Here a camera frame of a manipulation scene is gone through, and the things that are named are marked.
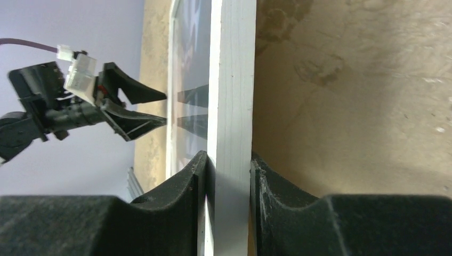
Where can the picture frame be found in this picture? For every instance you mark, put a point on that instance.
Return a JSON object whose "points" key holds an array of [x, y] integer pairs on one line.
{"points": [[211, 54]]}

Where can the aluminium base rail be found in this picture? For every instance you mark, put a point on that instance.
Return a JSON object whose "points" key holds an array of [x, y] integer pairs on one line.
{"points": [[133, 186]]}

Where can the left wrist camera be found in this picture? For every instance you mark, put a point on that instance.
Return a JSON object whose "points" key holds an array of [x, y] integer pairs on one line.
{"points": [[80, 79]]}

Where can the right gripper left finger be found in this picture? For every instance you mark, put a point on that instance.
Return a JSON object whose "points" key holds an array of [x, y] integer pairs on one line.
{"points": [[167, 220]]}

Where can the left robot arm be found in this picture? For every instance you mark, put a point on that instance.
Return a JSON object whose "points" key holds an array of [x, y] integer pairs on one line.
{"points": [[48, 108]]}

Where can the printed photo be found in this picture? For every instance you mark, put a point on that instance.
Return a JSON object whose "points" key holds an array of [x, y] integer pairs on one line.
{"points": [[192, 70]]}

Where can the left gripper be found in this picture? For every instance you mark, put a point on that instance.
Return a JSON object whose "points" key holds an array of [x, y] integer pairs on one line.
{"points": [[50, 109]]}

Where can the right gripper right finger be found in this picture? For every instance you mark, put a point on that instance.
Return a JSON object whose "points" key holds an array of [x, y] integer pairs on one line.
{"points": [[289, 221]]}

